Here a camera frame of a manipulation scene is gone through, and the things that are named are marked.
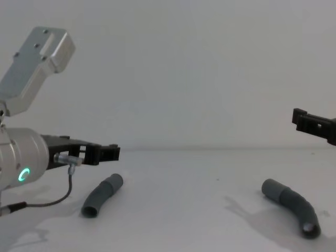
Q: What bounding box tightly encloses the white table cloth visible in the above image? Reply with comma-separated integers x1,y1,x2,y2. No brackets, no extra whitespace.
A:
0,148,336,252

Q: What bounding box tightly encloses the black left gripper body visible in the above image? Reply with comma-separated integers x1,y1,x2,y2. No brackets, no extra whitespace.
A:
40,134,87,170

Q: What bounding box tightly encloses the grey curved pipe piece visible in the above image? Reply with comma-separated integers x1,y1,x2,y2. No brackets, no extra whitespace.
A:
80,173,124,219
261,178,322,240

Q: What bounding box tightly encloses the thin dark cable, silver plug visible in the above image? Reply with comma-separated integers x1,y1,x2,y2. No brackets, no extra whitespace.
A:
0,154,85,217

